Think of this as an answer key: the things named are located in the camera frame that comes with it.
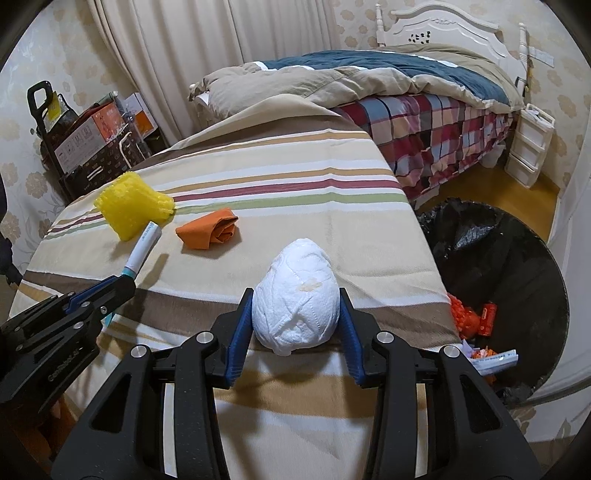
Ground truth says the yellow foam fruit net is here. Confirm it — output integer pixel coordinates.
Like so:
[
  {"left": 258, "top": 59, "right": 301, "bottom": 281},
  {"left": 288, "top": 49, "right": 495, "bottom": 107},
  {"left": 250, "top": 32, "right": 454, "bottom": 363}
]
[{"left": 93, "top": 171, "right": 175, "bottom": 242}]

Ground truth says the white tube with teal cap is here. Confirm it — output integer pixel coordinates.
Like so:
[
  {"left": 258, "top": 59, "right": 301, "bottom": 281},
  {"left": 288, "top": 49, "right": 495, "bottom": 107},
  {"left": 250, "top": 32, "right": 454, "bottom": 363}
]
[{"left": 100, "top": 221, "right": 162, "bottom": 328}]

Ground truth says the orange plastic bag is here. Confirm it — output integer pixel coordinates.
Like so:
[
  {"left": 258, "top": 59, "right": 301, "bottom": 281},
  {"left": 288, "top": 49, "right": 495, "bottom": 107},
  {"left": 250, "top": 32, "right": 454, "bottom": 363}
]
[{"left": 470, "top": 348, "right": 498, "bottom": 385}]

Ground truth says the trash bin with black bag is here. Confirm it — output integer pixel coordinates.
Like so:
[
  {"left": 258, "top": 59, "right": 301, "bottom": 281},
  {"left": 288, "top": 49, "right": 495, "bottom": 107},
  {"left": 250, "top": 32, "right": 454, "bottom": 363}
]
[{"left": 418, "top": 199, "right": 570, "bottom": 408}]

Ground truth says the white door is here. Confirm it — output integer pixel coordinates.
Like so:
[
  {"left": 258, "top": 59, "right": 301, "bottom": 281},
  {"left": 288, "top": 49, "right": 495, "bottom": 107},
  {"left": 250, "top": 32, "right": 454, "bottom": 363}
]
[{"left": 526, "top": 133, "right": 591, "bottom": 405}]

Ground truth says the beige and blue duvet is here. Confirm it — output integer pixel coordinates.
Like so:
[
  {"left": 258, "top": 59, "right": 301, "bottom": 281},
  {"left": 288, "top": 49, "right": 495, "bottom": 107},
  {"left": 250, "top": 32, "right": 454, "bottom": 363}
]
[{"left": 188, "top": 43, "right": 525, "bottom": 120}]

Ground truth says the black hand trolley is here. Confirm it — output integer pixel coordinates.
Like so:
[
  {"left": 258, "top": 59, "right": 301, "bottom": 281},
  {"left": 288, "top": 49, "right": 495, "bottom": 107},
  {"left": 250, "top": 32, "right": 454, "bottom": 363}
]
[{"left": 27, "top": 80, "right": 71, "bottom": 203}]

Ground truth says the white paper ball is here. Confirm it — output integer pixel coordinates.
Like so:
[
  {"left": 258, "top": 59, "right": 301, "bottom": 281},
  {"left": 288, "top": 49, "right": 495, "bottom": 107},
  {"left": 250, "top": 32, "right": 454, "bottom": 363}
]
[{"left": 252, "top": 238, "right": 339, "bottom": 356}]

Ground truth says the white plastic drawer unit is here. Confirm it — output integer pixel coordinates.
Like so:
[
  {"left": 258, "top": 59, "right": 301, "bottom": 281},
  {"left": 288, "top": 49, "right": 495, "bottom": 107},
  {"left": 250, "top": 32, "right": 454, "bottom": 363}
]
[{"left": 505, "top": 103, "right": 555, "bottom": 188}]

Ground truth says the white orange cardboard box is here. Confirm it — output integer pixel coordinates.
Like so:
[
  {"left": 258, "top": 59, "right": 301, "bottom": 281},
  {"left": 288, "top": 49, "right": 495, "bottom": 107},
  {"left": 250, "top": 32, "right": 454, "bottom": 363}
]
[{"left": 55, "top": 102, "right": 125, "bottom": 174}]

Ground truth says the cream curtain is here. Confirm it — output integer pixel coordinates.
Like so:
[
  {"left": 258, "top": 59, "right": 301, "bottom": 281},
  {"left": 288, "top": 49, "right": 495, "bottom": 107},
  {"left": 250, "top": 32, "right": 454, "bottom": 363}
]
[{"left": 89, "top": 1, "right": 341, "bottom": 144}]

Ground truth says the lavender paper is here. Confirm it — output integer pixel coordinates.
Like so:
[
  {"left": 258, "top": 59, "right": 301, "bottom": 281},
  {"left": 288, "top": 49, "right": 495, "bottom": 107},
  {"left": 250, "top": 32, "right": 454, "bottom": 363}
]
[{"left": 461, "top": 339, "right": 481, "bottom": 359}]

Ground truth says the red foam fruit net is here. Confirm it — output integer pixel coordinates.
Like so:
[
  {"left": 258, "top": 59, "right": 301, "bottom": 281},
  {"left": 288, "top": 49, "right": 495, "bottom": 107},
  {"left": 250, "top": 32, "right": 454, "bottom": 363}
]
[{"left": 449, "top": 294, "right": 481, "bottom": 340}]

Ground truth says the orange paper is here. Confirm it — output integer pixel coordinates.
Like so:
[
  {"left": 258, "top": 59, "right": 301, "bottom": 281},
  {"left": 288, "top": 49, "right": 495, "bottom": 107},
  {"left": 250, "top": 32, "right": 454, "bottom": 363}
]
[{"left": 175, "top": 208, "right": 238, "bottom": 250}]

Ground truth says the small white orange box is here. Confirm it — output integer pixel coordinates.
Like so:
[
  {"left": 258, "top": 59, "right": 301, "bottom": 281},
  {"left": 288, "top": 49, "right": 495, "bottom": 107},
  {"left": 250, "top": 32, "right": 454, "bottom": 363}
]
[{"left": 123, "top": 92, "right": 158, "bottom": 139}]

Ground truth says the plaid bed sheet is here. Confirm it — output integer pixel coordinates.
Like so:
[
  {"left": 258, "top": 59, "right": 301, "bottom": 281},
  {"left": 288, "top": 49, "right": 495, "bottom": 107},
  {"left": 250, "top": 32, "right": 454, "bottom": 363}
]
[{"left": 334, "top": 94, "right": 514, "bottom": 201}]

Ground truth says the striped bed sheet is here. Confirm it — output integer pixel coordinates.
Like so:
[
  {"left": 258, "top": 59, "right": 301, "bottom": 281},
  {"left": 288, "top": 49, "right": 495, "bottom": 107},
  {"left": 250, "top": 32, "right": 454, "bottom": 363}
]
[{"left": 8, "top": 94, "right": 463, "bottom": 480}]

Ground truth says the red tube with black cap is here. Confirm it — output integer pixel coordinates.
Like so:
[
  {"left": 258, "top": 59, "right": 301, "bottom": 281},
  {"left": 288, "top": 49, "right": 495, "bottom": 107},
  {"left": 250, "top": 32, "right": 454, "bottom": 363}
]
[{"left": 479, "top": 303, "right": 497, "bottom": 337}]

